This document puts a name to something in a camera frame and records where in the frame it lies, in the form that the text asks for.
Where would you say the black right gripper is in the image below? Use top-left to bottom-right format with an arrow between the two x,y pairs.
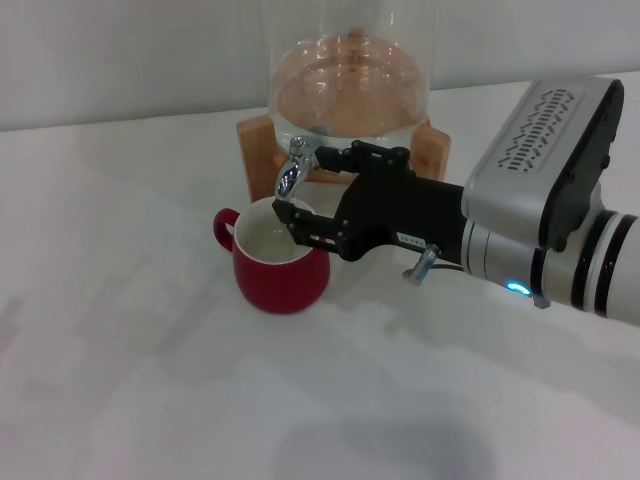
272,140 -> 469,265

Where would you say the red ceramic cup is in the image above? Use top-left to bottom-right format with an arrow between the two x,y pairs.
213,197 -> 332,316

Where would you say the chrome faucet tap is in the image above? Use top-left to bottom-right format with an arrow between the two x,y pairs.
275,135 -> 321,202

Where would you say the wooden dispenser stand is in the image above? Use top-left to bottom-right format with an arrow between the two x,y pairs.
235,115 -> 451,204

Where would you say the glass water dispenser jar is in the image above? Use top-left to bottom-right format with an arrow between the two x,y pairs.
264,0 -> 432,151

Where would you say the black cable with metal plugs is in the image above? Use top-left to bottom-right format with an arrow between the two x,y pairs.
402,244 -> 551,309

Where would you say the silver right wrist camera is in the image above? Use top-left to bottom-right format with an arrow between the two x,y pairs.
459,78 -> 625,252

